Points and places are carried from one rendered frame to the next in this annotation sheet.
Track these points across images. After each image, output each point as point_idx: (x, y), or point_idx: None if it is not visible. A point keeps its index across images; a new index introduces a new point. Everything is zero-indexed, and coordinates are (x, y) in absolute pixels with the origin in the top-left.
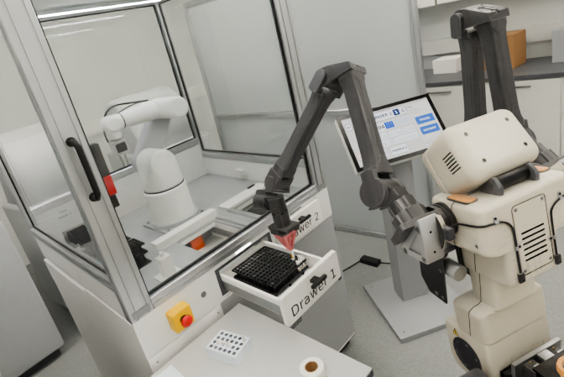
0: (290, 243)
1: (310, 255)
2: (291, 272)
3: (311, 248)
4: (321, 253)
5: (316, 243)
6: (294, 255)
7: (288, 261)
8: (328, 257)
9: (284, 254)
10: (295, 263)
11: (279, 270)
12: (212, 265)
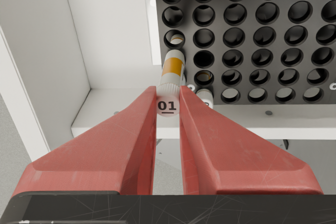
0: (179, 144)
1: (177, 129)
2: None
3: (333, 172)
4: (314, 169)
5: (329, 191)
6: (247, 101)
7: (244, 50)
8: (23, 141)
9: (307, 87)
10: (190, 57)
11: None
12: None
